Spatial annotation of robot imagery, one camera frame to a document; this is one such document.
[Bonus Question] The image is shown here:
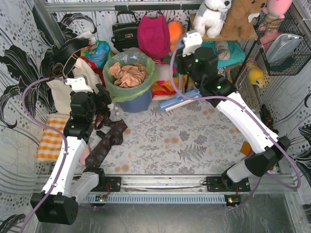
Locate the orange checked towel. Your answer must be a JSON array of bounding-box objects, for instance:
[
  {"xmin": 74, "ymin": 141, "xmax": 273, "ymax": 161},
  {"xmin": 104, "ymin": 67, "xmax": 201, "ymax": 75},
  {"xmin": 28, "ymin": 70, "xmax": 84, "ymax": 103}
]
[{"xmin": 36, "ymin": 114, "xmax": 69, "ymax": 163}]

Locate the dark floral necktie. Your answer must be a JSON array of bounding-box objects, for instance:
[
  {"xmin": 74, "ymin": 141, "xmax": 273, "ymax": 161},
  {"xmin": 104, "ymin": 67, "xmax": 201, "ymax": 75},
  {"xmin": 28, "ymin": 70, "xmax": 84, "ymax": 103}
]
[{"xmin": 85, "ymin": 116, "xmax": 127, "ymax": 168}]

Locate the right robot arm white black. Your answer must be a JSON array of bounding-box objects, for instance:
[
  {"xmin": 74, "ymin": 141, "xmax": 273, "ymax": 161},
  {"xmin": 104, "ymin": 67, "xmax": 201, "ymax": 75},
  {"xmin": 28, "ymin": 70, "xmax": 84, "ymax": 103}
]
[{"xmin": 171, "ymin": 46, "xmax": 290, "ymax": 189}]

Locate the teal folded cloth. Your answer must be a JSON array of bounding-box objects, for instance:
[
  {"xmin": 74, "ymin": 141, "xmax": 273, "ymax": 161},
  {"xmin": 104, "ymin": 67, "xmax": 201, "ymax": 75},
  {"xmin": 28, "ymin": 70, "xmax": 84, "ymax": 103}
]
[{"xmin": 202, "ymin": 41, "xmax": 246, "ymax": 69}]

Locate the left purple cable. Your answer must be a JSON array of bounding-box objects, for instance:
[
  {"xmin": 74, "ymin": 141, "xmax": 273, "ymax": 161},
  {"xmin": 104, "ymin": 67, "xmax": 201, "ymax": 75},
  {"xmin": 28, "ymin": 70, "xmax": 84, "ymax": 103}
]
[{"xmin": 19, "ymin": 77, "xmax": 73, "ymax": 233}]

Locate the blue lint roller mop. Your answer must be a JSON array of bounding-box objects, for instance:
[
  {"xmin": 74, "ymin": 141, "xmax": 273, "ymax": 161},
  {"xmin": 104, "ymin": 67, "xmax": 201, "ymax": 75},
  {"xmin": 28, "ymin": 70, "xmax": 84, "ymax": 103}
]
[{"xmin": 159, "ymin": 74, "xmax": 201, "ymax": 112}]

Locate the blue trash bin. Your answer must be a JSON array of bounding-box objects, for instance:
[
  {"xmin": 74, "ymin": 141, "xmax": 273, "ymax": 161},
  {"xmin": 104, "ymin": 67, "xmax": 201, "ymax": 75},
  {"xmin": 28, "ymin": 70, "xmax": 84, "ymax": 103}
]
[{"xmin": 117, "ymin": 87, "xmax": 152, "ymax": 113}]

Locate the black metal shelf rack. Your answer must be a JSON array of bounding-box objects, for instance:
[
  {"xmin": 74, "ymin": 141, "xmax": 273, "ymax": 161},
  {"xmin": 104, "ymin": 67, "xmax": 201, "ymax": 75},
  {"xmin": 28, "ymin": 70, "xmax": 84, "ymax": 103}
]
[{"xmin": 203, "ymin": 28, "xmax": 258, "ymax": 83}]

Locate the yellow duck plush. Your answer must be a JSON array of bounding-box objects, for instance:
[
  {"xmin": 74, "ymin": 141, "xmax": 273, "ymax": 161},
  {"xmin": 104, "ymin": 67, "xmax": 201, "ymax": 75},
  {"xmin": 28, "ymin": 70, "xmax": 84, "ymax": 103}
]
[{"xmin": 246, "ymin": 60, "xmax": 264, "ymax": 88}]

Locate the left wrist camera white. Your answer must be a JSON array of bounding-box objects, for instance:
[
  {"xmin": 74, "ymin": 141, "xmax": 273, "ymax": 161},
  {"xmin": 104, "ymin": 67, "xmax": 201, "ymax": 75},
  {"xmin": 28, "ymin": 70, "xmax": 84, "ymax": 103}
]
[{"xmin": 65, "ymin": 75, "xmax": 93, "ymax": 93}]

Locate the green plastic trash bag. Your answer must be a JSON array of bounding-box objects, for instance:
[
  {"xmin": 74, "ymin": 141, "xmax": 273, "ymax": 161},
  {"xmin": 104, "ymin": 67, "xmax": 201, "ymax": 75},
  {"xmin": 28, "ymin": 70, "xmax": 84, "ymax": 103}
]
[{"xmin": 103, "ymin": 51, "xmax": 158, "ymax": 102}]

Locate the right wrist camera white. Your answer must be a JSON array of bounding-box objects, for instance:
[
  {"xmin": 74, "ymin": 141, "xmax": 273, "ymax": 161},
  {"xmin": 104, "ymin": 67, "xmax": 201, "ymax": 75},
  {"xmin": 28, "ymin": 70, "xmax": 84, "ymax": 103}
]
[{"xmin": 182, "ymin": 30, "xmax": 203, "ymax": 57}]

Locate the pink plush toy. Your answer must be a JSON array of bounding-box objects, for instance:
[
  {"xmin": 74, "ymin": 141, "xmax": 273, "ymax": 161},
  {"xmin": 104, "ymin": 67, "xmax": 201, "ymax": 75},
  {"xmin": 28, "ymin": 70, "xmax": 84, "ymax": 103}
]
[{"xmin": 258, "ymin": 0, "xmax": 293, "ymax": 31}]

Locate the black leather handbag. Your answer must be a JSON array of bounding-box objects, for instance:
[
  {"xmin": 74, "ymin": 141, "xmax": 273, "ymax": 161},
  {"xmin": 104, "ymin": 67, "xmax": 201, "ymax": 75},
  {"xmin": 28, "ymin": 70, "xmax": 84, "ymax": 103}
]
[{"xmin": 111, "ymin": 11, "xmax": 140, "ymax": 52}]

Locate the orange plush toy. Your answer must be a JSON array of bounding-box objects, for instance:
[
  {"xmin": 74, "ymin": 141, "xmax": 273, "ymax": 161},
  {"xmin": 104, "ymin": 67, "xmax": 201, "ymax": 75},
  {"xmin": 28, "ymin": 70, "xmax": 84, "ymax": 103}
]
[{"xmin": 168, "ymin": 21, "xmax": 183, "ymax": 51}]

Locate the crumpled brown paper trash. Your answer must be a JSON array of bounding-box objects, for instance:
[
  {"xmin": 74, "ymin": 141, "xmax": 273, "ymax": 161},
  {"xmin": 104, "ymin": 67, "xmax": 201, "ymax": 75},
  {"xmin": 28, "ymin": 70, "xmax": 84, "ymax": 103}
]
[{"xmin": 109, "ymin": 62, "xmax": 148, "ymax": 88}]

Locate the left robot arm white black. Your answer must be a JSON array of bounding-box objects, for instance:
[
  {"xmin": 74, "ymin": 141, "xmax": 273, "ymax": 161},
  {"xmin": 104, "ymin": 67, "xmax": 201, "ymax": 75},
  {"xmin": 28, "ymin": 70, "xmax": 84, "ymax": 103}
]
[{"xmin": 31, "ymin": 84, "xmax": 111, "ymax": 225}]

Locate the cream canvas tote bag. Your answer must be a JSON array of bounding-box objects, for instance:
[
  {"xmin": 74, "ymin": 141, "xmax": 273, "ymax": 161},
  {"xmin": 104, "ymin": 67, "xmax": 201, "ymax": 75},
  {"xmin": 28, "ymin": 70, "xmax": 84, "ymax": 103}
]
[{"xmin": 46, "ymin": 58, "xmax": 103, "ymax": 115}]

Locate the pink white pig plush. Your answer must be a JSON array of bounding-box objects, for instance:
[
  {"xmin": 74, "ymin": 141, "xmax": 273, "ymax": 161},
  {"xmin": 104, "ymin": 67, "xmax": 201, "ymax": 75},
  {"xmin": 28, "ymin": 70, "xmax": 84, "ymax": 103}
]
[{"xmin": 155, "ymin": 60, "xmax": 170, "ymax": 83}]

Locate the purple cable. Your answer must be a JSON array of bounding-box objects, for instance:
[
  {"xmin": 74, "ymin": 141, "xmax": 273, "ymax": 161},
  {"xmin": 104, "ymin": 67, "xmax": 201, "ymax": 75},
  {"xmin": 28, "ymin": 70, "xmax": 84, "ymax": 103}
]
[
  {"xmin": 19, "ymin": 77, "xmax": 73, "ymax": 233},
  {"xmin": 169, "ymin": 38, "xmax": 302, "ymax": 208}
]

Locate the colourful printed cloth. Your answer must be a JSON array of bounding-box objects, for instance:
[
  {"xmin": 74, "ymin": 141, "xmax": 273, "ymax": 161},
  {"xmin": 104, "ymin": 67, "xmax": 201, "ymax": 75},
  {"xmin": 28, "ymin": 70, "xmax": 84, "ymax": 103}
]
[{"xmin": 80, "ymin": 40, "xmax": 113, "ymax": 69}]

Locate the pink sponge roll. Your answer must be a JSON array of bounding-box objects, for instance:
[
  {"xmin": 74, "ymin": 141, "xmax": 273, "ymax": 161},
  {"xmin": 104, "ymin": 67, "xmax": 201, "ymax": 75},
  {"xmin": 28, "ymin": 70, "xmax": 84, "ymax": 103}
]
[{"xmin": 79, "ymin": 145, "xmax": 90, "ymax": 166}]

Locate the white dog plush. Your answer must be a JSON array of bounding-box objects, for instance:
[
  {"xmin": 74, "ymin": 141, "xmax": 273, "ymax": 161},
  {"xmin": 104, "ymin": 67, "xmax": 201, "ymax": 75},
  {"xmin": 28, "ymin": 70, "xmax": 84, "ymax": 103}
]
[{"xmin": 193, "ymin": 0, "xmax": 232, "ymax": 38}]

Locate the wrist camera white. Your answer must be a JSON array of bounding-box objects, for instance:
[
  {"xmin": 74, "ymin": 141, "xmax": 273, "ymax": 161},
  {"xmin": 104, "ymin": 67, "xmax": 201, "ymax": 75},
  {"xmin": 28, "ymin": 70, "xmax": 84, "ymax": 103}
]
[
  {"xmin": 182, "ymin": 30, "xmax": 203, "ymax": 57},
  {"xmin": 65, "ymin": 75, "xmax": 93, "ymax": 93}
]

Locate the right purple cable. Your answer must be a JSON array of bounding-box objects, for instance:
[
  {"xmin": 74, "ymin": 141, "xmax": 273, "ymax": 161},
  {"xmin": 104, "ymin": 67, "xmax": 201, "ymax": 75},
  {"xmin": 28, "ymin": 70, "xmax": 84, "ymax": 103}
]
[{"xmin": 169, "ymin": 38, "xmax": 302, "ymax": 208}]

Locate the brown teddy bear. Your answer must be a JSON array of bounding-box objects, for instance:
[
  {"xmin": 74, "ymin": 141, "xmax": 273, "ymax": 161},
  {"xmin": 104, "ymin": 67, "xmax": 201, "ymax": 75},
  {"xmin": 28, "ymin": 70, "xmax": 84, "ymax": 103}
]
[{"xmin": 221, "ymin": 0, "xmax": 267, "ymax": 40}]

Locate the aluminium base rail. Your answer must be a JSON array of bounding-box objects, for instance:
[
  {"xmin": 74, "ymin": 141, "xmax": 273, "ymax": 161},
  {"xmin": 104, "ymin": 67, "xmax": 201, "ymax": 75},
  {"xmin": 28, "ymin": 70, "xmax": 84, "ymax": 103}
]
[{"xmin": 51, "ymin": 172, "xmax": 294, "ymax": 205}]

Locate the black wire basket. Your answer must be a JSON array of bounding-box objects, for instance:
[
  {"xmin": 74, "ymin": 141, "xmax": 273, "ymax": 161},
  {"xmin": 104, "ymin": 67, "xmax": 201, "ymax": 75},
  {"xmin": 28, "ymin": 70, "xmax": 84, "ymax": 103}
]
[{"xmin": 254, "ymin": 12, "xmax": 311, "ymax": 76}]

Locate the magenta felt hat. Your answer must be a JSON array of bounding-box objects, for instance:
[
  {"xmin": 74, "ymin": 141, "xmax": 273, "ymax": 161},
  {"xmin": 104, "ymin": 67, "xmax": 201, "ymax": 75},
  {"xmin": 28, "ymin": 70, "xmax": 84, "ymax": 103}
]
[{"xmin": 138, "ymin": 15, "xmax": 170, "ymax": 60}]

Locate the silver foil pouch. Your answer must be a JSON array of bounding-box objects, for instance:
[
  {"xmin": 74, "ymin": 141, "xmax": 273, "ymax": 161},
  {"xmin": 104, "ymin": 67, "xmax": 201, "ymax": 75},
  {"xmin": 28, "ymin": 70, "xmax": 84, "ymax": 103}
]
[{"xmin": 266, "ymin": 33, "xmax": 304, "ymax": 63}]

